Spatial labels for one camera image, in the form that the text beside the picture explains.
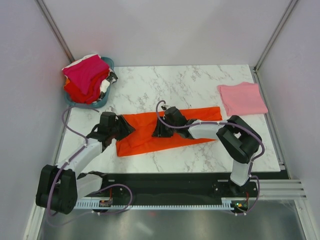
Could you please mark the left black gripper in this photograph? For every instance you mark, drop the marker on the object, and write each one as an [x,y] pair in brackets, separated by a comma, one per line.
[126,129]

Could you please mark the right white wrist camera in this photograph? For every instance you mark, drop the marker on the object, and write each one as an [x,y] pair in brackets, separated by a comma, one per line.
[165,107]

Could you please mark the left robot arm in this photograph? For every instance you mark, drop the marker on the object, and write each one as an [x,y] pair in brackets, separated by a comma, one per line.
[60,186]

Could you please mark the pink folded t shirt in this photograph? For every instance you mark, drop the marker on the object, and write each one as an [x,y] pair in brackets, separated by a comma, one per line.
[242,99]

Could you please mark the magenta t shirt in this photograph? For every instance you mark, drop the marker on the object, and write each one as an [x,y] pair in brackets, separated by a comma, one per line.
[83,71]

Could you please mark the red t shirt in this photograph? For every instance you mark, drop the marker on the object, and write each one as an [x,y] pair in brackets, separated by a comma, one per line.
[89,92]

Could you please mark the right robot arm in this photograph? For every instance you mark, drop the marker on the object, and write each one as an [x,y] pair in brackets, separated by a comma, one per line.
[241,142]

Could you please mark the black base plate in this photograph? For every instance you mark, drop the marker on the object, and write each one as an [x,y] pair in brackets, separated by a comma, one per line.
[172,188]

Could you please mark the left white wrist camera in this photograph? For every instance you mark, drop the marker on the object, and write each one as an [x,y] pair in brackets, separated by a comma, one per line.
[110,109]

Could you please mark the black white patterned t shirt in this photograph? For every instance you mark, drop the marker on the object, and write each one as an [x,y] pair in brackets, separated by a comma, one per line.
[106,83]

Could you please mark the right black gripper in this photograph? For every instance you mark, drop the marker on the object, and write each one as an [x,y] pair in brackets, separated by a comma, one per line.
[159,131]

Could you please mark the aluminium frame rail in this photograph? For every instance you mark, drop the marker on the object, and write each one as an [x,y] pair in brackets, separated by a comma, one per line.
[284,189]

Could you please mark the teal laundry basket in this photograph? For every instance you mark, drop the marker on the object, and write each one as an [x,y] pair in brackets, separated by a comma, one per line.
[95,104]

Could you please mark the white slotted cable duct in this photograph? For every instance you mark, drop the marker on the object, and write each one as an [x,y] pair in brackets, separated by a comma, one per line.
[103,204]

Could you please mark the orange t shirt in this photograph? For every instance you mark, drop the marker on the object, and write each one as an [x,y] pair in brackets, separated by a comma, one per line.
[150,135]

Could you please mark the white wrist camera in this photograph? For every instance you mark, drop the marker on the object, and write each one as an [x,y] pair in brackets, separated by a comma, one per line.
[165,107]
[110,109]

